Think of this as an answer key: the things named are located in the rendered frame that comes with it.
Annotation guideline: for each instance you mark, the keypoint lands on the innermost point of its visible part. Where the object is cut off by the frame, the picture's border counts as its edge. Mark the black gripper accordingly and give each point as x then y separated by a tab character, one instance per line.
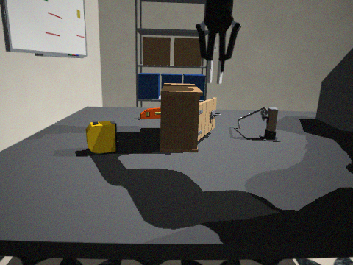
218	19

